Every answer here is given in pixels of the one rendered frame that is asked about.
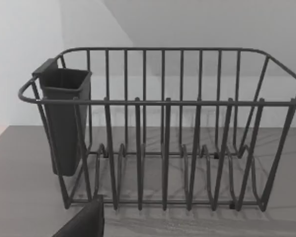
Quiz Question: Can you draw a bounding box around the dark grey cutlery holder cup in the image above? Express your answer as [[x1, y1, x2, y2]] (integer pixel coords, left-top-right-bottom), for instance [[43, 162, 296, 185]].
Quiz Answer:
[[32, 58, 92, 177]]

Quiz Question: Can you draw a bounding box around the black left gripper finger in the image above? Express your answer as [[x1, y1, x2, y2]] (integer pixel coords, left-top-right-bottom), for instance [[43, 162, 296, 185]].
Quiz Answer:
[[50, 195, 105, 237]]

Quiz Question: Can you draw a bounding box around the dark grey wire dish rack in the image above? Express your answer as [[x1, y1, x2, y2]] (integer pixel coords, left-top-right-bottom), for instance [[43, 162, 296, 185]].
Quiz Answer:
[[18, 46, 296, 212]]

